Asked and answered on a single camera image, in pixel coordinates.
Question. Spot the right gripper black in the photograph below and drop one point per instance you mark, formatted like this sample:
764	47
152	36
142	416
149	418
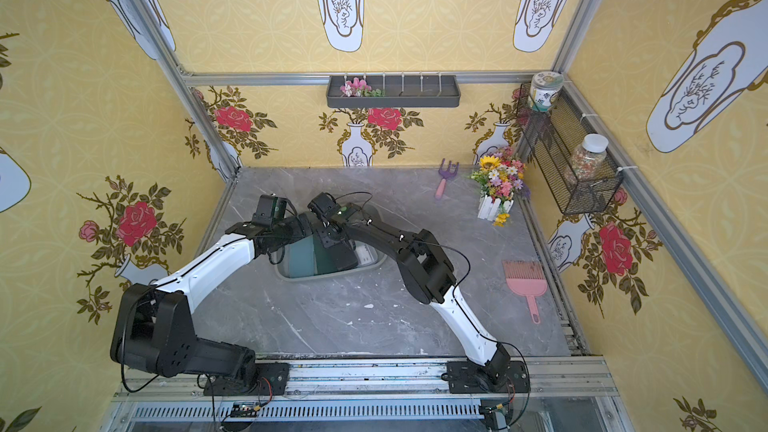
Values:
327	234

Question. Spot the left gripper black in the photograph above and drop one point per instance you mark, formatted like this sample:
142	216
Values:
294	230

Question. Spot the grey plastic storage tray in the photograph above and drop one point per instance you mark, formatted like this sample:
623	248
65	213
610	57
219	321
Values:
281	267

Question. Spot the black pencil case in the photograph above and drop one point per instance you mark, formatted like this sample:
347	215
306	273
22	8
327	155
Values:
344	255

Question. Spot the dark green pencil case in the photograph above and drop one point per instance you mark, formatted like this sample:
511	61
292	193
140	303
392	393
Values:
324	258

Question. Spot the light teal pencil case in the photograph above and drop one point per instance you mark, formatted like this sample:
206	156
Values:
300	258

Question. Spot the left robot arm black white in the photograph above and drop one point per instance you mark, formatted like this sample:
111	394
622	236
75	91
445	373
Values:
154	331

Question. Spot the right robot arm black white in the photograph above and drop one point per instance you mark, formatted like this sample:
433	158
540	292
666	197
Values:
428	275

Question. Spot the purple pink garden rake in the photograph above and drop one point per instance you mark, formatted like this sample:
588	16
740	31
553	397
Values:
447	171

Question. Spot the small pink flowers on shelf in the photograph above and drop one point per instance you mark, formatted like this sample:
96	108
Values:
359	88

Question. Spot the artificial flower bouquet white pot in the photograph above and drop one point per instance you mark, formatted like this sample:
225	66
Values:
500	175

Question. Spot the pink plastic dustpan comb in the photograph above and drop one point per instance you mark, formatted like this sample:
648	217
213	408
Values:
526	279

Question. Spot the green patterned tin can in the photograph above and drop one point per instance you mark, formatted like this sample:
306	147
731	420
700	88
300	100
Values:
544	90

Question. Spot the clear jar white lid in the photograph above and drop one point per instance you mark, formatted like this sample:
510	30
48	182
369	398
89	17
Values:
587	158

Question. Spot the dark grey wall shelf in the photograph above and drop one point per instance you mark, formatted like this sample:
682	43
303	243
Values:
400	90

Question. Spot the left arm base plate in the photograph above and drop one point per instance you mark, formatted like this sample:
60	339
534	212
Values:
265	379

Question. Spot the small circuit board with wires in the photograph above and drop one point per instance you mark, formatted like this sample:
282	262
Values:
245	410

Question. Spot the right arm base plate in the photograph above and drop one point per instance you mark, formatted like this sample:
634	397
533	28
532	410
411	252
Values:
464	377

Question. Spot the black wire wall basket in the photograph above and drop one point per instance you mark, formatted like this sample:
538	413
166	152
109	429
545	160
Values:
547	141

